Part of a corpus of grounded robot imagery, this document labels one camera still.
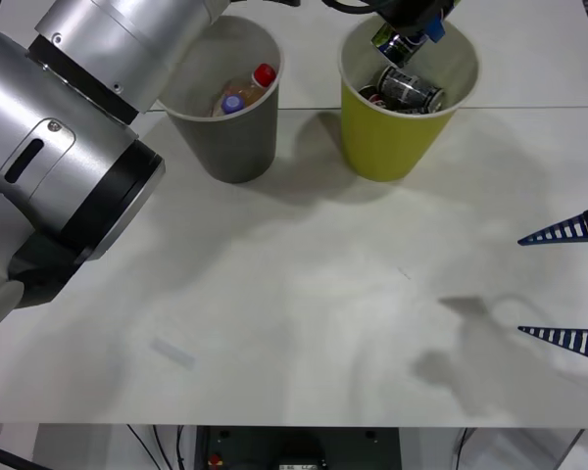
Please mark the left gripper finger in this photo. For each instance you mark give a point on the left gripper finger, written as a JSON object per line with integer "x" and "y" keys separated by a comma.
{"x": 407, "y": 51}
{"x": 437, "y": 29}

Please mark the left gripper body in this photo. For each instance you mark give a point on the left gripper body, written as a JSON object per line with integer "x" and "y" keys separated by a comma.
{"x": 411, "y": 14}

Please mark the silver drink can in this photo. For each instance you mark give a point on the silver drink can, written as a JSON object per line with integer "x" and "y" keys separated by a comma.
{"x": 386, "y": 40}

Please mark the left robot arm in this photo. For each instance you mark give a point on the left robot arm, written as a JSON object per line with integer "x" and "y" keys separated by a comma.
{"x": 54, "y": 147}

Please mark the black can with white print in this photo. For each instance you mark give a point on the black can with white print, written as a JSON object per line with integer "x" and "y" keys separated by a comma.
{"x": 409, "y": 88}

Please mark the dark can with red print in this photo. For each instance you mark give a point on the dark can with red print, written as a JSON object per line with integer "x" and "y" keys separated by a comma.
{"x": 372, "y": 94}

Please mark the yellow-green plastic bin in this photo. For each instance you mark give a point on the yellow-green plastic bin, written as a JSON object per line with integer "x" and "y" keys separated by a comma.
{"x": 387, "y": 142}

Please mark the red-capped amber bottle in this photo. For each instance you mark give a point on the red-capped amber bottle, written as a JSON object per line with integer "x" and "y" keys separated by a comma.
{"x": 251, "y": 89}

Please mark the purple-capped plastic bottle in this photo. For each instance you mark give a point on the purple-capped plastic bottle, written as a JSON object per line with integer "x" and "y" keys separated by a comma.
{"x": 232, "y": 104}

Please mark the grey plastic bin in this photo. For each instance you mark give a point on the grey plastic bin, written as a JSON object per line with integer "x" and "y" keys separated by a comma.
{"x": 235, "y": 147}

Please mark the black robot torso base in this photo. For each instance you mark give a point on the black robot torso base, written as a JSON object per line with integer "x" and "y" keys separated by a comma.
{"x": 294, "y": 448}

